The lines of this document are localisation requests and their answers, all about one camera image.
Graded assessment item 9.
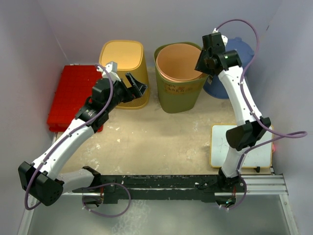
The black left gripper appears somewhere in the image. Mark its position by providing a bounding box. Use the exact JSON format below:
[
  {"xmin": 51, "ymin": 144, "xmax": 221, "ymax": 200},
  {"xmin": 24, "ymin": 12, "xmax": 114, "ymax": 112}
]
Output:
[{"xmin": 105, "ymin": 73, "xmax": 147, "ymax": 112}]

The blue plastic bucket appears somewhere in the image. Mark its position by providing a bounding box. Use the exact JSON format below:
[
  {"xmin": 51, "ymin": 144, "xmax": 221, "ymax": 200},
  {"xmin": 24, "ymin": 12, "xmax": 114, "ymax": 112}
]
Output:
[{"xmin": 203, "ymin": 37, "xmax": 254, "ymax": 99}]

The pink bin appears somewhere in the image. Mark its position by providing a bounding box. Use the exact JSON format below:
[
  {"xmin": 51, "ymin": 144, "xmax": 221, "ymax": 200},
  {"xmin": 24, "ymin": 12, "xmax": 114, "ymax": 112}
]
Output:
[{"xmin": 156, "ymin": 43, "xmax": 202, "ymax": 82}]

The yellow ribbed waste basket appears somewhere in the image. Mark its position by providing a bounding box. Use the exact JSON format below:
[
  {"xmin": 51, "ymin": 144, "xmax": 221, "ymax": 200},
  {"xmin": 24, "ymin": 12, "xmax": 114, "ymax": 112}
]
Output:
[{"xmin": 98, "ymin": 40, "xmax": 150, "ymax": 110}]

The olive green ribbed bin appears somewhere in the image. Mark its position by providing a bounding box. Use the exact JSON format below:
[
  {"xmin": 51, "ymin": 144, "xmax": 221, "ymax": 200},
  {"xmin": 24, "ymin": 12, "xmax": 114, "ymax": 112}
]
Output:
[{"xmin": 154, "ymin": 42, "xmax": 207, "ymax": 114}]

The red plastic tray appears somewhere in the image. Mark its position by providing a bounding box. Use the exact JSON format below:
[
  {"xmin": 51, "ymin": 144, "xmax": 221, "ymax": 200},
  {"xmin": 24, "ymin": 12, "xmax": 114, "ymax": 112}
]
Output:
[{"xmin": 47, "ymin": 65, "xmax": 101, "ymax": 132}]

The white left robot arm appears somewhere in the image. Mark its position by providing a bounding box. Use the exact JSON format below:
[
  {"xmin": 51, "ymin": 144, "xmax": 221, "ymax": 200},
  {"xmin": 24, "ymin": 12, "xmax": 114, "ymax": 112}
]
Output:
[{"xmin": 18, "ymin": 73, "xmax": 148, "ymax": 210}]

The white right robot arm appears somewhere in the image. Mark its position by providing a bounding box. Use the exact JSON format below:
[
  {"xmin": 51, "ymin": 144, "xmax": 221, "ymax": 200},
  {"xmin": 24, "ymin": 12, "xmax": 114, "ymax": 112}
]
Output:
[{"xmin": 195, "ymin": 32, "xmax": 271, "ymax": 191}]

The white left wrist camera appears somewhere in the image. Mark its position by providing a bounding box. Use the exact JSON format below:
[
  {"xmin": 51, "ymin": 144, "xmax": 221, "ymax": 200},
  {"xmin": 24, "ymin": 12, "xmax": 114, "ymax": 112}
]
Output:
[{"xmin": 95, "ymin": 61, "xmax": 122, "ymax": 83}]

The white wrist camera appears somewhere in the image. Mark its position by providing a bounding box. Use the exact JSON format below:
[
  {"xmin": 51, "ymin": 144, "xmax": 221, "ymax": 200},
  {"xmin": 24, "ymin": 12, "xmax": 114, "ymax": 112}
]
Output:
[
  {"xmin": 95, "ymin": 61, "xmax": 122, "ymax": 83},
  {"xmin": 212, "ymin": 28, "xmax": 228, "ymax": 46}
]

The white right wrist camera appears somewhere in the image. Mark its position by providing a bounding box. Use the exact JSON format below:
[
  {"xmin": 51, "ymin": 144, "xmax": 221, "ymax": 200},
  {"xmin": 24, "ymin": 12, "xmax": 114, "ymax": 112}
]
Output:
[{"xmin": 212, "ymin": 28, "xmax": 228, "ymax": 46}]

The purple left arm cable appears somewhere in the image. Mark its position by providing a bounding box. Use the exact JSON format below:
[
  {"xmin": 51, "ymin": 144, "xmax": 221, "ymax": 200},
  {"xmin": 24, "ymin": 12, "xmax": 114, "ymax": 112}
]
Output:
[{"xmin": 24, "ymin": 64, "xmax": 114, "ymax": 211}]

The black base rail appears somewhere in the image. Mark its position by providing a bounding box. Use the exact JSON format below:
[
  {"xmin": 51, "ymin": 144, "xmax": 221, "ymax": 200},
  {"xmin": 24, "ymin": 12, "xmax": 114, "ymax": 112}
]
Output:
[{"xmin": 73, "ymin": 175, "xmax": 246, "ymax": 204}]

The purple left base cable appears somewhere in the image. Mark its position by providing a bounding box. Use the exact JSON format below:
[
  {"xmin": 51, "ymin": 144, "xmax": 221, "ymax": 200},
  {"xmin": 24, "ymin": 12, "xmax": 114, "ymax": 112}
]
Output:
[{"xmin": 82, "ymin": 183, "xmax": 132, "ymax": 218}]

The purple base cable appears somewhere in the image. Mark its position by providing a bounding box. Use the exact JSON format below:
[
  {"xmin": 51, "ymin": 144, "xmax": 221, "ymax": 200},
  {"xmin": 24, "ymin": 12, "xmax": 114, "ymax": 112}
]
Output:
[
  {"xmin": 82, "ymin": 183, "xmax": 132, "ymax": 218},
  {"xmin": 219, "ymin": 175, "xmax": 248, "ymax": 211}
]

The small whiteboard with orange frame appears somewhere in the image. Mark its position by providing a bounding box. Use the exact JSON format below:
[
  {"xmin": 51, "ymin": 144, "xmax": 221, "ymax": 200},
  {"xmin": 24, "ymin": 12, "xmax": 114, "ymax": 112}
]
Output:
[{"xmin": 210, "ymin": 124, "xmax": 272, "ymax": 168}]

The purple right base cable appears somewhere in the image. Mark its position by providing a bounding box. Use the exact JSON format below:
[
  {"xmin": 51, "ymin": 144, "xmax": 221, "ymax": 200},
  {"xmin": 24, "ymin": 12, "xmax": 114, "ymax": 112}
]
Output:
[{"xmin": 219, "ymin": 175, "xmax": 248, "ymax": 211}]

